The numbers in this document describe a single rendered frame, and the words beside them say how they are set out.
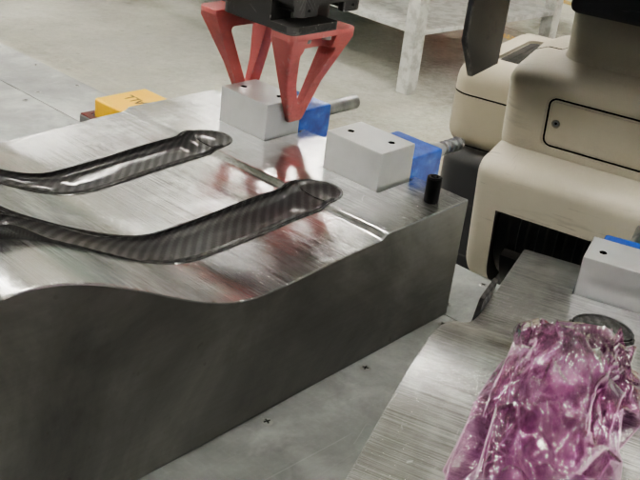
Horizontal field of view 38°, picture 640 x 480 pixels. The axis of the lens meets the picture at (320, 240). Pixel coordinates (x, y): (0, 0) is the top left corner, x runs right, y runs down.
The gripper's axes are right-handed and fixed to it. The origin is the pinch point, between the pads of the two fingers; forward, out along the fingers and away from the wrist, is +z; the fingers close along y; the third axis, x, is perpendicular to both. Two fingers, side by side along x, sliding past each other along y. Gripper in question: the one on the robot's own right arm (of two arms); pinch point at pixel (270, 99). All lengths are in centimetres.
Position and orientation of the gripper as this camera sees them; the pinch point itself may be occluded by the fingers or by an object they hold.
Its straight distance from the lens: 72.1
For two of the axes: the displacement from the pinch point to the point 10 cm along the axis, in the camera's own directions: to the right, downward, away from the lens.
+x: 6.8, -2.7, 6.9
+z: -1.1, 8.8, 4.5
